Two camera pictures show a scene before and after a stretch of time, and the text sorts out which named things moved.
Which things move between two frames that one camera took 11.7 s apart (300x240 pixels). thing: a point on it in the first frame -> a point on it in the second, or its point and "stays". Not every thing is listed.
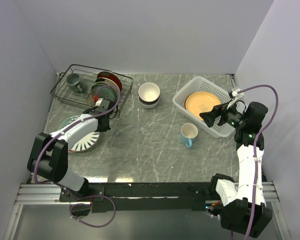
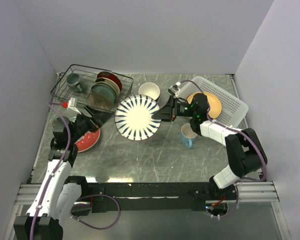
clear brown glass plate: (91, 103) stays
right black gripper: (209, 117) -> (169, 112)
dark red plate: (108, 75) stays
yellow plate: (200, 102) stays
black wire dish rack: (83, 86) stays
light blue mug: (188, 132) stays
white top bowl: (149, 92) stays
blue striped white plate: (86, 144) -> (133, 117)
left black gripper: (104, 129) -> (94, 122)
